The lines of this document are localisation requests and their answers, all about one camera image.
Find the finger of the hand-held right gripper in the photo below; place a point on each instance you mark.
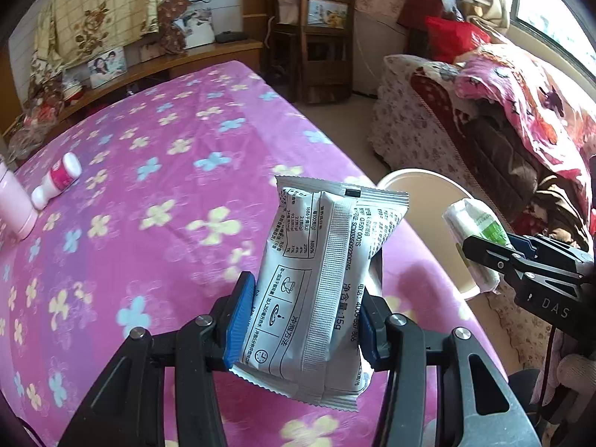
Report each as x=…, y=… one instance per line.
x=519, y=243
x=489, y=256

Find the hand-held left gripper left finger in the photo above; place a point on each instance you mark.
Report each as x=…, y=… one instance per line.
x=240, y=321

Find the silver printed packet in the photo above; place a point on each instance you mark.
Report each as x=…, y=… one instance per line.
x=298, y=298

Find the white bottle pink label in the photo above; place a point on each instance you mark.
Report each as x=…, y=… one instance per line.
x=58, y=179

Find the pile of plastic bags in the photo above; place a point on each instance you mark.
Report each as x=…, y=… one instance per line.
x=32, y=130

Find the person's right hand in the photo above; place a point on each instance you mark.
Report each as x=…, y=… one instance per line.
x=579, y=377

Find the wooden chair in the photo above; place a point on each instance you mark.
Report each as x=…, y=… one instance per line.
x=321, y=65

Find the floral patchwork quilt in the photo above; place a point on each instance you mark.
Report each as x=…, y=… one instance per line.
x=102, y=9

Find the white red bowl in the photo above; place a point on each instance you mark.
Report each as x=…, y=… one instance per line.
x=74, y=91

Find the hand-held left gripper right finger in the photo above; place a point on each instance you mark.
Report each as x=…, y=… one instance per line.
x=370, y=340

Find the white trash bin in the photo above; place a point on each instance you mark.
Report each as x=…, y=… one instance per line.
x=419, y=195

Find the green white tissue pack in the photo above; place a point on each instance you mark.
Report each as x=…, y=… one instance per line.
x=470, y=223

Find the small black device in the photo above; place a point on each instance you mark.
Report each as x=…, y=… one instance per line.
x=229, y=36

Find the wooden headboard shelf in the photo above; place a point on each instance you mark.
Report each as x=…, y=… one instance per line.
x=186, y=63

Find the floral covered sofa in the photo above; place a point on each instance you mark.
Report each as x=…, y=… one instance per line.
x=419, y=121

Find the red plastic bag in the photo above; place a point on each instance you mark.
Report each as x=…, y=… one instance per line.
x=454, y=37

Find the pink floral blanket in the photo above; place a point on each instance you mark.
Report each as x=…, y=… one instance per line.
x=526, y=102

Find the small photo frame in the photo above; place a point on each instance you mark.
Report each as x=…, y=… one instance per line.
x=108, y=67

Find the colourful printed box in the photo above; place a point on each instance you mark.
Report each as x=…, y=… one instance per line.
x=328, y=13

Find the pink floral bedsheet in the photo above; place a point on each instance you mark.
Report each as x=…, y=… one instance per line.
x=163, y=195

